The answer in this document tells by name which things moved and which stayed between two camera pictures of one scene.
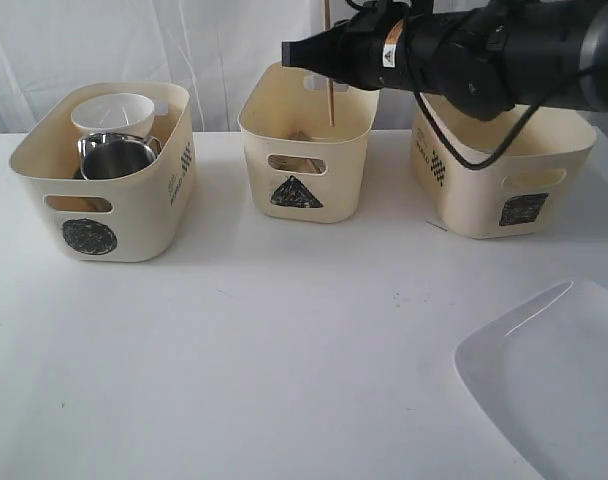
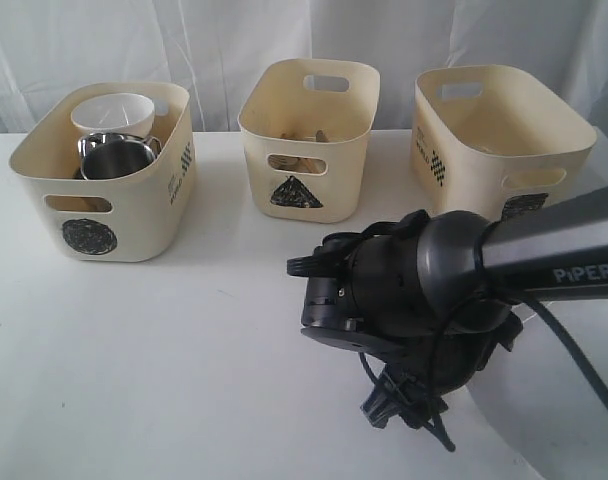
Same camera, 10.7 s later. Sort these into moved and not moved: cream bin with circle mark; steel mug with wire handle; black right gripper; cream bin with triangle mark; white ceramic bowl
Moved: black right gripper
Not moved: cream bin with circle mark; white ceramic bowl; steel mug with wire handle; cream bin with triangle mark
